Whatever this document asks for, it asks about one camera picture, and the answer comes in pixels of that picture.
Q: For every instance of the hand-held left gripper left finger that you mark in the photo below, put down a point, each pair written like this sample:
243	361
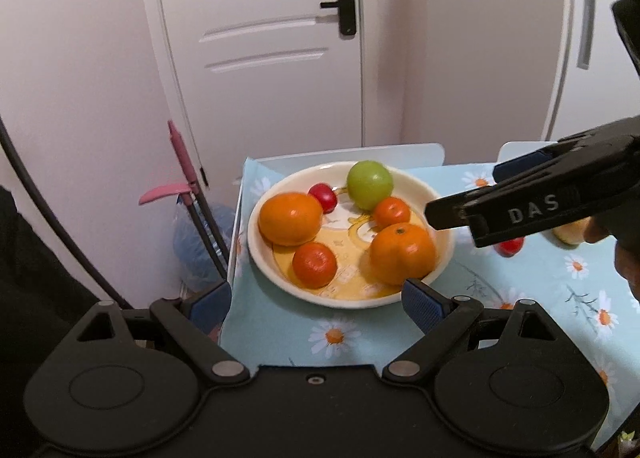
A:
212	305

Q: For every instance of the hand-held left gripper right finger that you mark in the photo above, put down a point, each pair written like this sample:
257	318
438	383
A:
422	305

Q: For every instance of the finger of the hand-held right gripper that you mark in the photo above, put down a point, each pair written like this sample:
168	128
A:
530	215
575	153

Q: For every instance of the red cherry tomato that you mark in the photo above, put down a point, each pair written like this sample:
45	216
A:
510	246
322	197

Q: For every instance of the large orange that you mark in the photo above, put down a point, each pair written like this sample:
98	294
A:
402	254

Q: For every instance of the cream and yellow plate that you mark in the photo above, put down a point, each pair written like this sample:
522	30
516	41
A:
350	295

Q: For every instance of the small tangerine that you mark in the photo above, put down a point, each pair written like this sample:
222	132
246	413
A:
315	265
392	213

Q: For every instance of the medium orange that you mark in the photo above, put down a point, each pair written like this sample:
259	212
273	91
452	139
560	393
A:
290	218

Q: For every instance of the green apple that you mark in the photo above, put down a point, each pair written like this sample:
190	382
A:
370	185

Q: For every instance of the person's right hand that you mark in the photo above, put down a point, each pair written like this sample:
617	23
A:
629	263

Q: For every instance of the large yellow apple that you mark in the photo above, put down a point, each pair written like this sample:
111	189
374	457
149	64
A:
570	233

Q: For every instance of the white chair back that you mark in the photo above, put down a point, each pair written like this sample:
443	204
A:
520	150
325	157

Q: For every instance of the blue plastic bag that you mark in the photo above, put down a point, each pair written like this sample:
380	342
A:
192	248

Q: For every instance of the blue daisy print tablecloth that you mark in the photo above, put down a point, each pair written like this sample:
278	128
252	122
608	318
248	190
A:
280	318

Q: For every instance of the white cabinet door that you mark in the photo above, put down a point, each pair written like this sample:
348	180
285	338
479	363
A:
600	88

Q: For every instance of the dark cloth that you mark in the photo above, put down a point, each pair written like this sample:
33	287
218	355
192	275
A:
30	288

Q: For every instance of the white panelled door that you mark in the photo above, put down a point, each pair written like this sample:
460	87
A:
260	88

